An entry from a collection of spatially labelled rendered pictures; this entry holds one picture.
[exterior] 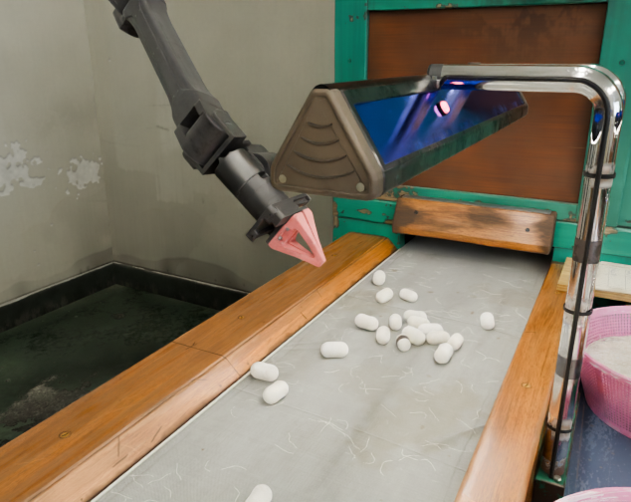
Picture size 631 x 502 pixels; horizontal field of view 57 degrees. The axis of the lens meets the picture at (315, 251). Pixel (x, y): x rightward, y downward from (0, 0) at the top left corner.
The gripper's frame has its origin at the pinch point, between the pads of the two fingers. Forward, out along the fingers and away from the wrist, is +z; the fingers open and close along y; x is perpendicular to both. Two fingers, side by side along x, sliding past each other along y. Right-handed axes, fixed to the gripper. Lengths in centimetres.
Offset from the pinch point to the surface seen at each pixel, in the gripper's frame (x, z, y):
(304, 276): 13.0, -2.1, 13.6
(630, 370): -17.6, 38.9, 10.9
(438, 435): -5.8, 25.2, -15.3
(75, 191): 146, -125, 114
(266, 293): 14.3, -3.2, 4.2
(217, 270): 126, -52, 131
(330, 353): 4.5, 10.9, -6.3
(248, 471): 4.0, 14.0, -29.7
